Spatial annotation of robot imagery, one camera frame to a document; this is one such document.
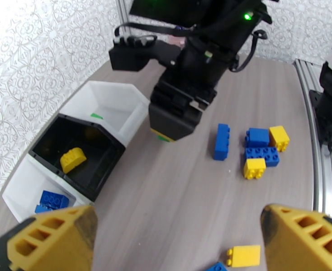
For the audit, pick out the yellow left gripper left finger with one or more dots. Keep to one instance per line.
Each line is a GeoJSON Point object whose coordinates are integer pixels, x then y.
{"type": "Point", "coordinates": [53, 242]}

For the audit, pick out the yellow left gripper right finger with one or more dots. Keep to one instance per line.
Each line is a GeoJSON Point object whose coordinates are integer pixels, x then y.
{"type": "Point", "coordinates": [296, 244]}

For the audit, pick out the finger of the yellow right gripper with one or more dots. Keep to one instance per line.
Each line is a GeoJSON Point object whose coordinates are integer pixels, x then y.
{"type": "Point", "coordinates": [155, 131]}

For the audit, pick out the green lego brick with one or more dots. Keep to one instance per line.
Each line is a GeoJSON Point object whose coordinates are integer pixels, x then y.
{"type": "Point", "coordinates": [162, 138]}
{"type": "Point", "coordinates": [96, 117]}

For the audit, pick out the long blue lego brick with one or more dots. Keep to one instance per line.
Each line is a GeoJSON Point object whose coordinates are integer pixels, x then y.
{"type": "Point", "coordinates": [222, 143]}
{"type": "Point", "coordinates": [262, 157]}

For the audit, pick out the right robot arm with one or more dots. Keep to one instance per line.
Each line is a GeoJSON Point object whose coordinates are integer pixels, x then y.
{"type": "Point", "coordinates": [160, 7]}

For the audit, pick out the pink cup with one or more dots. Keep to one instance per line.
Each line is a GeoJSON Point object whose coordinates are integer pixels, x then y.
{"type": "Point", "coordinates": [174, 41]}

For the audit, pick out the white plastic bin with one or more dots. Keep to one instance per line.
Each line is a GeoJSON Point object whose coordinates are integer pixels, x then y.
{"type": "Point", "coordinates": [112, 95]}
{"type": "Point", "coordinates": [21, 188]}

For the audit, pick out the black plastic bin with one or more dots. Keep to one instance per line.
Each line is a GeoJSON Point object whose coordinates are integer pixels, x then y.
{"type": "Point", "coordinates": [103, 165]}

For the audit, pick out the yellow rounded lego brick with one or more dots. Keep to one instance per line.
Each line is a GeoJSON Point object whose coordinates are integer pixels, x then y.
{"type": "Point", "coordinates": [72, 160]}

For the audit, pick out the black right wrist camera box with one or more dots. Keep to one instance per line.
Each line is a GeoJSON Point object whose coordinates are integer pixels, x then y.
{"type": "Point", "coordinates": [132, 57]}

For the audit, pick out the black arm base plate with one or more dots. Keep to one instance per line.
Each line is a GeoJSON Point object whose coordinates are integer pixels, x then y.
{"type": "Point", "coordinates": [314, 109]}

